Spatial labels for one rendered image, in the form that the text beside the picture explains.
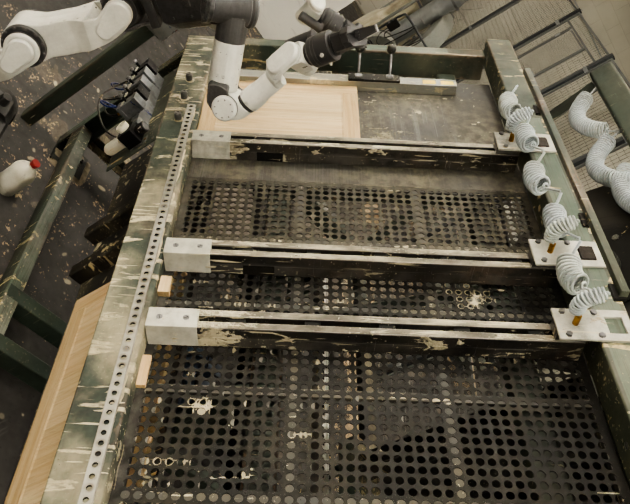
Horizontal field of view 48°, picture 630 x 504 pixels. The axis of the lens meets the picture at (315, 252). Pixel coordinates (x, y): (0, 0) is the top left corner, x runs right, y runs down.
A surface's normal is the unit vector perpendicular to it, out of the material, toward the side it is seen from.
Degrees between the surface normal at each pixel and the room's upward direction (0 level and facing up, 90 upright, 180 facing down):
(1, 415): 0
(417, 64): 90
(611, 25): 90
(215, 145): 90
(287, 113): 52
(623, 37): 90
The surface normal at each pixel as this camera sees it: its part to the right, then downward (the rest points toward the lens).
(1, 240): 0.82, -0.42
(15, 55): -0.01, 0.68
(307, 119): 0.05, -0.73
